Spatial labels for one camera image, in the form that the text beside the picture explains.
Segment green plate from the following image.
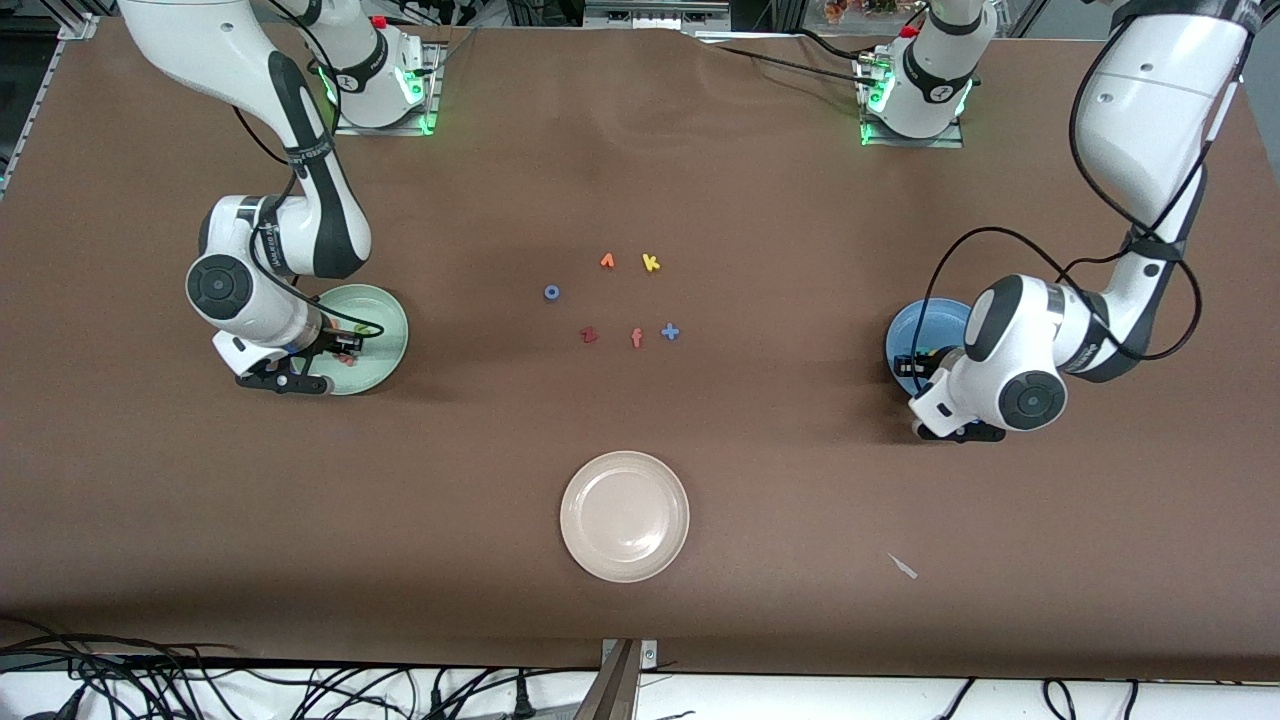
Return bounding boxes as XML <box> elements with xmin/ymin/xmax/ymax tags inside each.
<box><xmin>300</xmin><ymin>284</ymin><xmax>410</xmax><ymax>397</ymax></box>

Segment metal table edge bracket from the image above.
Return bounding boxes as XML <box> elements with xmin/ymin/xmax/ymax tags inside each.
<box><xmin>574</xmin><ymin>638</ymin><xmax>660</xmax><ymax>720</ymax></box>

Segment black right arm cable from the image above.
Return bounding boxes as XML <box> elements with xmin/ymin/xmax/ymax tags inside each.
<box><xmin>232</xmin><ymin>0</ymin><xmax>388</xmax><ymax>338</ymax></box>

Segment aluminium frame rail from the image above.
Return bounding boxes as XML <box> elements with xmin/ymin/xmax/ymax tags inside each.
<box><xmin>583</xmin><ymin>0</ymin><xmax>733</xmax><ymax>33</ymax></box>

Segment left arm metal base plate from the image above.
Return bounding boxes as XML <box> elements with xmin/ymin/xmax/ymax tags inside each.
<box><xmin>855</xmin><ymin>50</ymin><xmax>967</xmax><ymax>150</ymax></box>

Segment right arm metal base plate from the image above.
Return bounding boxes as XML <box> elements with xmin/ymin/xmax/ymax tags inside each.
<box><xmin>332</xmin><ymin>40</ymin><xmax>446</xmax><ymax>137</ymax></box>

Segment beige plate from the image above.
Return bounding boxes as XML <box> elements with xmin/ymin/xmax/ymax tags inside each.
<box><xmin>559</xmin><ymin>451</ymin><xmax>691</xmax><ymax>584</ymax></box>

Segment black floor cable bundle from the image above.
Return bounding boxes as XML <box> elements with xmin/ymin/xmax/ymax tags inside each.
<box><xmin>0</xmin><ymin>618</ymin><xmax>566</xmax><ymax>720</ymax></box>

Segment black floor cables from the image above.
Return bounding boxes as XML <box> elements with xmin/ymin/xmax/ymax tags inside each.
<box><xmin>930</xmin><ymin>678</ymin><xmax>1141</xmax><ymax>720</ymax></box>

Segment blue plate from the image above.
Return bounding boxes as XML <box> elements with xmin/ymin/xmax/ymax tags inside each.
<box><xmin>885</xmin><ymin>298</ymin><xmax>976</xmax><ymax>399</ymax></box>

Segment black cables behind table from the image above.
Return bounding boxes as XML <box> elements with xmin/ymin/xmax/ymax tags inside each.
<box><xmin>690</xmin><ymin>25</ymin><xmax>886</xmax><ymax>81</ymax></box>

